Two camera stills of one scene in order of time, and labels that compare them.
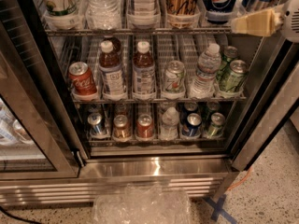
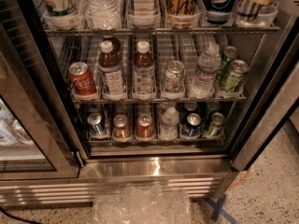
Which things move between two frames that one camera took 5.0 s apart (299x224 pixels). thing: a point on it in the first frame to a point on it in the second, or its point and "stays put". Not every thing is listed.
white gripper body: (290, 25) to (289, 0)
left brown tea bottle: (111, 76) stays put
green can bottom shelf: (217, 120) stays put
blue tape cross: (219, 209) stays put
